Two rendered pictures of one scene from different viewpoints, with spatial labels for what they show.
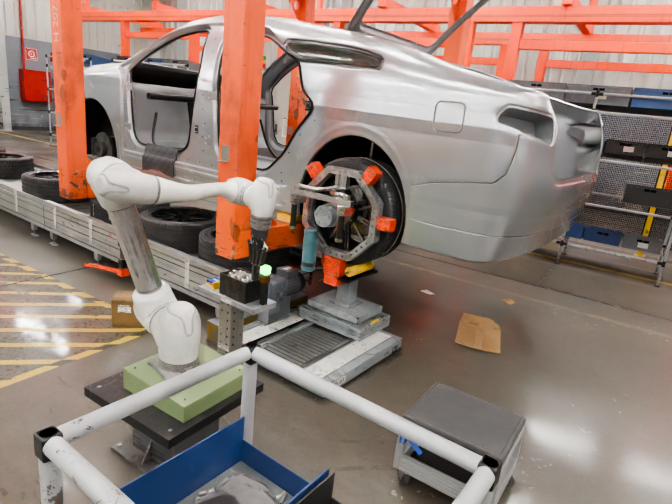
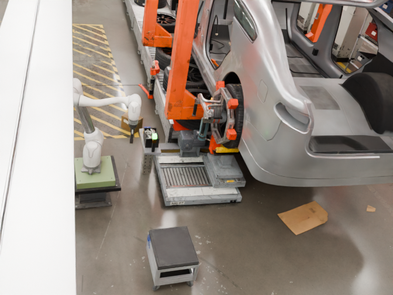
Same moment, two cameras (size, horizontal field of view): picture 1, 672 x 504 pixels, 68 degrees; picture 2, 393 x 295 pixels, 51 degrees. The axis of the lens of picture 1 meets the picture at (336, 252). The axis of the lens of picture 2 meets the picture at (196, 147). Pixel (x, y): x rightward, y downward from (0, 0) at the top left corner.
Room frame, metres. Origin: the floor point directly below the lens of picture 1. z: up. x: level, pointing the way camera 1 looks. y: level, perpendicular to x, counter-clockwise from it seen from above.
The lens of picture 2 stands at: (-0.14, -1.92, 3.03)
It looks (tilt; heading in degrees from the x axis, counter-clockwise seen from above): 36 degrees down; 35
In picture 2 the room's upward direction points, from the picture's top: 11 degrees clockwise
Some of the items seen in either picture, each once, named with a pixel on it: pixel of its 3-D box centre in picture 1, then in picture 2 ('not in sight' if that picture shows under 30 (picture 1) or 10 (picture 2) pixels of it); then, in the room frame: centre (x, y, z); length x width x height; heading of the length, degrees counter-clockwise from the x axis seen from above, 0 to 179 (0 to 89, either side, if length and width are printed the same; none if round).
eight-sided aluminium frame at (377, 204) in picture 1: (340, 213); (221, 116); (2.94, 0.00, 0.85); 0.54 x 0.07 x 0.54; 55
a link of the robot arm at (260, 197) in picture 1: (261, 195); (134, 109); (2.04, 0.33, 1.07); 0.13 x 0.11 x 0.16; 44
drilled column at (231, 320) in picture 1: (230, 332); (147, 155); (2.48, 0.53, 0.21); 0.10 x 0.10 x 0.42; 55
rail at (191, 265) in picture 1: (124, 243); (155, 81); (3.66, 1.64, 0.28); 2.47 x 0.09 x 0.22; 55
